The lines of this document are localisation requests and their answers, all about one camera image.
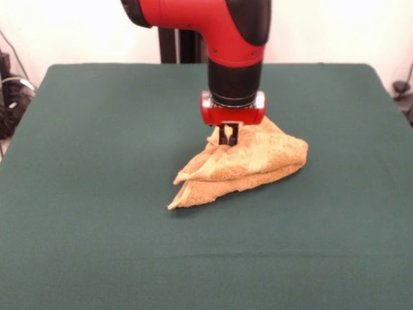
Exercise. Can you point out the orange terry towel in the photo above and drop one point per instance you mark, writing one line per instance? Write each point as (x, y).
(258, 155)

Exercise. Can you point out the black equipment pile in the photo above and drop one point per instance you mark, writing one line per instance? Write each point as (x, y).
(13, 109)

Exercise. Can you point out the small black device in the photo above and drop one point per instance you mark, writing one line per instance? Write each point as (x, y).
(4, 61)

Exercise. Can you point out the black round foot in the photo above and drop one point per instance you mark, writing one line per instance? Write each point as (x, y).
(401, 86)

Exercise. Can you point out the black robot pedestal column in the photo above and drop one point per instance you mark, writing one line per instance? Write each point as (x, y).
(190, 48)

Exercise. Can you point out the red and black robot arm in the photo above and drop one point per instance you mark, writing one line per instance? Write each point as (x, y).
(232, 32)

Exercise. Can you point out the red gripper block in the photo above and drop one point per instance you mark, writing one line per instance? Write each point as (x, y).
(232, 114)

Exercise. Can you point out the dark green table cloth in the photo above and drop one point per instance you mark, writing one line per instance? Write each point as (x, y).
(96, 226)

